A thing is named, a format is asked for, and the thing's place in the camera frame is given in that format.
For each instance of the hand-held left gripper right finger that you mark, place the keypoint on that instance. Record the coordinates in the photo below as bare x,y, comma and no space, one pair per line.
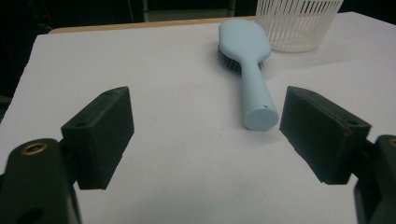
320,137

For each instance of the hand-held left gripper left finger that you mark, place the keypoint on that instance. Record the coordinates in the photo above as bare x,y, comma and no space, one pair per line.
99,137

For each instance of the light blue hairbrush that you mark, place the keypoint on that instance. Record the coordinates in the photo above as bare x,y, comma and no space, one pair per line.
253,90

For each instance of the white slatted plastic basket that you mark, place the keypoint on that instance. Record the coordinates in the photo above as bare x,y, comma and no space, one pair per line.
295,28

